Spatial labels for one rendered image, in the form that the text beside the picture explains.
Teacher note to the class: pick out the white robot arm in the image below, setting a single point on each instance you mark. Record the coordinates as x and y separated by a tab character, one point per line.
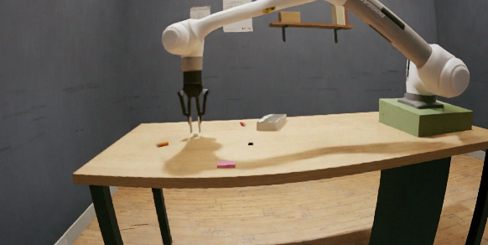
437	71

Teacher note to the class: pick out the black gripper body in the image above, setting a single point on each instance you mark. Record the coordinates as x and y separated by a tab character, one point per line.
192	77

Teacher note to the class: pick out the pink flat block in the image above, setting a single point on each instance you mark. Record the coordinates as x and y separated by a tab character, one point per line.
226	164

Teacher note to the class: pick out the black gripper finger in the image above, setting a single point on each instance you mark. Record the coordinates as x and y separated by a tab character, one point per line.
205	92
188	114

